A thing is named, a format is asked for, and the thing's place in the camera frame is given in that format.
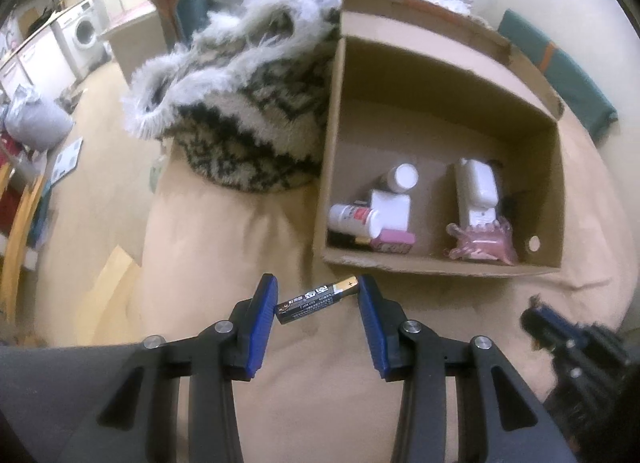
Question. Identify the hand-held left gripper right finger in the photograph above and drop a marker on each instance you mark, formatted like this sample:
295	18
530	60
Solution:
374	330

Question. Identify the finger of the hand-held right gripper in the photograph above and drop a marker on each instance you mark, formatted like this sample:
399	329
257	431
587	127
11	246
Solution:
545	320

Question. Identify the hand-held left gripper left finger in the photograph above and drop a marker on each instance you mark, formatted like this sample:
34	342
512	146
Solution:
260	330

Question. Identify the black gold battery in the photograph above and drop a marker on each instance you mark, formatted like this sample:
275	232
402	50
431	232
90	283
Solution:
312	303

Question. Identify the white charger plug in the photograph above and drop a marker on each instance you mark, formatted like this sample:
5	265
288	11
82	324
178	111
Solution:
390	210

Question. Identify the cardboard box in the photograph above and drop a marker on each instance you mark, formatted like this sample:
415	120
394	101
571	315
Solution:
425	108

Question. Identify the small pink box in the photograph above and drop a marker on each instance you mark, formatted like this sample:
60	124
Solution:
395	240

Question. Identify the pink hair claw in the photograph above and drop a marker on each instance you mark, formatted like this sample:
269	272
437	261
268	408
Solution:
482	243

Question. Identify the white bottle with red label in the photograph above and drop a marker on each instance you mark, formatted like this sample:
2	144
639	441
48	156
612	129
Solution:
355	220

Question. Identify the beige bed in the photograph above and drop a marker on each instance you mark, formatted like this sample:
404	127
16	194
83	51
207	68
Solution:
225	223

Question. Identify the white power adapter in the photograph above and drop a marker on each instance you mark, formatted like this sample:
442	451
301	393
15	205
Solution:
475	188

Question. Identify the dark bottle with white cap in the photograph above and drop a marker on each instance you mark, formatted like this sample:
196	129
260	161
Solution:
402	177

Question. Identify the furry black white blanket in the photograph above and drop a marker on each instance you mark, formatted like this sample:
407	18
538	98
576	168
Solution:
240	108

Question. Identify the teal cushion with orange stripe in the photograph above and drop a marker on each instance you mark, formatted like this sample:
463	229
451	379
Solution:
565	78

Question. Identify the wooden chair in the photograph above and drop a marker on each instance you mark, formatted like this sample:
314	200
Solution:
20	223

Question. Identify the red cloth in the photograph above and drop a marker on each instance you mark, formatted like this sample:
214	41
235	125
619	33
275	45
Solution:
7	155

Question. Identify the grey bag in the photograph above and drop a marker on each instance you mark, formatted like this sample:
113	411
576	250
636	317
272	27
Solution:
35	118

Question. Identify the white bedside cabinet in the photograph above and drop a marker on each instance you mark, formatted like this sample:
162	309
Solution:
135	38

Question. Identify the white washing machine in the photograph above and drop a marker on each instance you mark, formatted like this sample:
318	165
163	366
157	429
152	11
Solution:
82	33

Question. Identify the white kitchen cabinet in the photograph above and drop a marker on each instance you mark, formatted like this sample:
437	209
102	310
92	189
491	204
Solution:
40	58

